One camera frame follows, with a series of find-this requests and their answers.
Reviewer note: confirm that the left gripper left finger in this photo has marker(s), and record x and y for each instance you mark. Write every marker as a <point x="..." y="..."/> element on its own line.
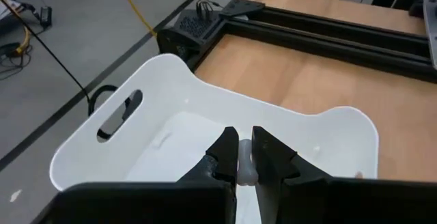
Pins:
<point x="222" y="159"/>

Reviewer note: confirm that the black power adapter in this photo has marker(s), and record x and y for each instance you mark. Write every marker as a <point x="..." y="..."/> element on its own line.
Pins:
<point x="46" y="15"/>

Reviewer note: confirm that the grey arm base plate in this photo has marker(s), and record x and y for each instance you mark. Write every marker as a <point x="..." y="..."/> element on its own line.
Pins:
<point x="431" y="29"/>

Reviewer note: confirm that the white paper scrap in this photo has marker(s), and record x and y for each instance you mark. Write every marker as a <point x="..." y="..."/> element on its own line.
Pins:
<point x="15" y="195"/>

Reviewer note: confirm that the black aluminium table frame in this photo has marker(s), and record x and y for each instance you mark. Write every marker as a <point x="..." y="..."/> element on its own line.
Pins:
<point x="341" y="39"/>

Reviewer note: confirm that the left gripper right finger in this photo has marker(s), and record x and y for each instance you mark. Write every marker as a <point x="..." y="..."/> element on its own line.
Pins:
<point x="273" y="166"/>

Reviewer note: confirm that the small white plastic bone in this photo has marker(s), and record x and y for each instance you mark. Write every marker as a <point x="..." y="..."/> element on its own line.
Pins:
<point x="246" y="169"/>

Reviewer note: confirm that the white plastic bin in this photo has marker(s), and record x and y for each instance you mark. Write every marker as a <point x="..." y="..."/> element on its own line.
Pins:
<point x="170" y="91"/>

